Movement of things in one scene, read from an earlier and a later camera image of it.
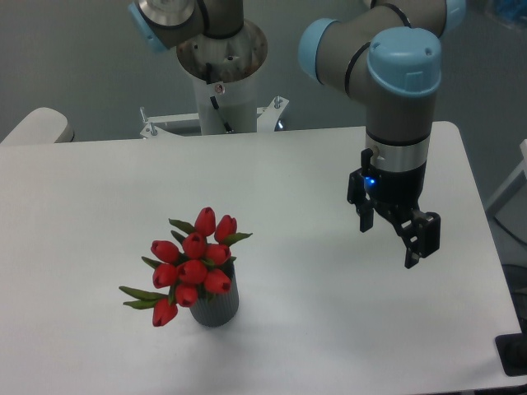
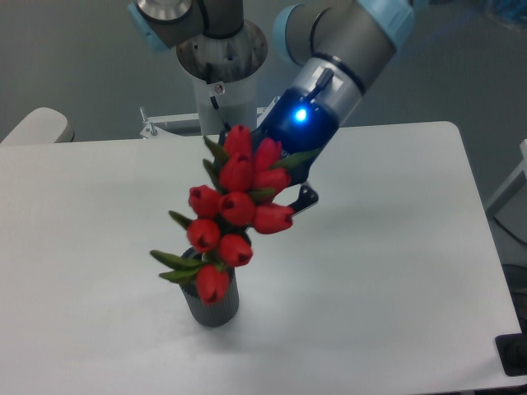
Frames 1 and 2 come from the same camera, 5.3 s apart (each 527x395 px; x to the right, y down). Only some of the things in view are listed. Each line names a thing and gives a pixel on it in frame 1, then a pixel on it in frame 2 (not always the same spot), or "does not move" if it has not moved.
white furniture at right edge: [510, 208] does not move
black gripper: [397, 195] → [298, 124]
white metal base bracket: [154, 127] does not move
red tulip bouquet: [198, 259] → [251, 174]
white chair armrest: [42, 125] does not move
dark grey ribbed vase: [221, 308] does not move
